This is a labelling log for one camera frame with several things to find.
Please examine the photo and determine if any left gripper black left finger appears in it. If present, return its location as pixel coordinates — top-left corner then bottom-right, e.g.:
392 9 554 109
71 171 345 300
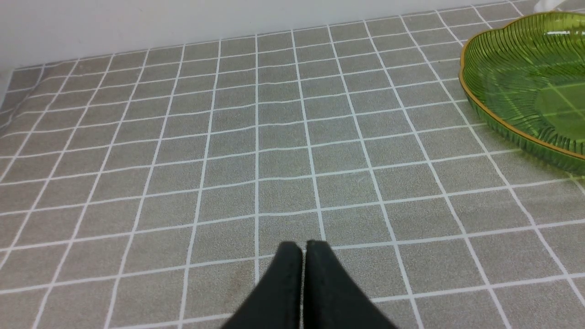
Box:
222 242 303 329

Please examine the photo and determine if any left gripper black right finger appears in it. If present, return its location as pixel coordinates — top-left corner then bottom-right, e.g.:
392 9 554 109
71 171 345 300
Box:
303 241 396 329

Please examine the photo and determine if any grey checkered tablecloth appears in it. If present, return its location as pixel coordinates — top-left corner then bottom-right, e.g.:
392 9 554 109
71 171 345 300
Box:
0 0 585 329

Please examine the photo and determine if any green glass plate, gold rim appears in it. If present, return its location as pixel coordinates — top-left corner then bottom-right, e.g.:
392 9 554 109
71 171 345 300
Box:
459 12 585 176

